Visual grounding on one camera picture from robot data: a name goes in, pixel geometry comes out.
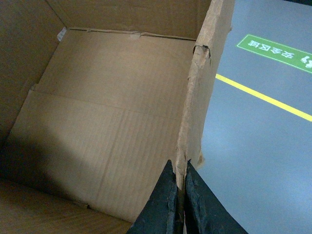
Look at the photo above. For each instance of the large cardboard box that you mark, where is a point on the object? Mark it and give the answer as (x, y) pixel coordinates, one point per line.
(95, 97)

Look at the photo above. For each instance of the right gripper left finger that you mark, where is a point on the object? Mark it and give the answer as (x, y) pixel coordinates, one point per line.
(159, 214)

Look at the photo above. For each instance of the green floor safety sign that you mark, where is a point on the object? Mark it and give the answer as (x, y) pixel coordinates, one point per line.
(276, 51)

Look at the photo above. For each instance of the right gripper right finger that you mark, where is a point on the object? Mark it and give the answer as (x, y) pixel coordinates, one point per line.
(204, 213)

